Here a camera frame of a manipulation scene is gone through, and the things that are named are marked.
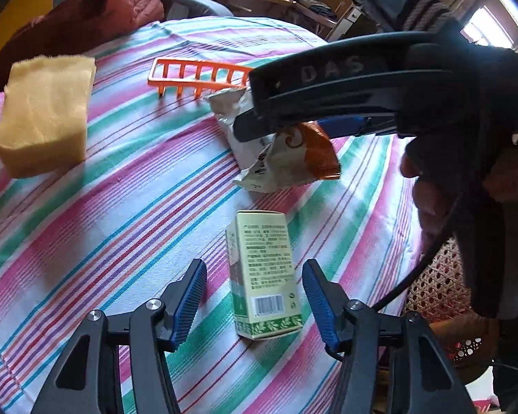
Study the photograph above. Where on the maroon cloth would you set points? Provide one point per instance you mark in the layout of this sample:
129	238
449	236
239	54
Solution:
82	21

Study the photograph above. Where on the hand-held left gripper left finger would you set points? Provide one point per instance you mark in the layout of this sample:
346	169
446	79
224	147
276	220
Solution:
185	310

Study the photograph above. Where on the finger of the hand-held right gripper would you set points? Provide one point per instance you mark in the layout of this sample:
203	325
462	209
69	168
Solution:
328	82
345	126

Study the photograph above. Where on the green white carton box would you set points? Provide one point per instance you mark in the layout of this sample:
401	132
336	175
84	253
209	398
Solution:
263	258

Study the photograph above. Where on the yellow sponge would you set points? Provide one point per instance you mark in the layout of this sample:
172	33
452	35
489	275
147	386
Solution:
43	112

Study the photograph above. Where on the person's right hand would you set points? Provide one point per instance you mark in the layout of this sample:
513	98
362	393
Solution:
431	207

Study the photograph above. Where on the striped bedsheet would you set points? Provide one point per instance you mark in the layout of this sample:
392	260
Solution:
134	207

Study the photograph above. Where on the woven rattan stool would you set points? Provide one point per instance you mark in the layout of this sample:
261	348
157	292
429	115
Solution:
440	284

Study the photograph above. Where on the person's right forearm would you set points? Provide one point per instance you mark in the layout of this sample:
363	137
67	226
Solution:
427	8

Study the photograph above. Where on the small window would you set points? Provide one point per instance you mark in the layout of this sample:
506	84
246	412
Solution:
487	30

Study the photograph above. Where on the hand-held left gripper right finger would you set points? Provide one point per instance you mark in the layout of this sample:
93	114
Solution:
321	306

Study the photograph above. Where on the white orange snack packet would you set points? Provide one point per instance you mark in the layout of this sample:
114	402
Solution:
280	164

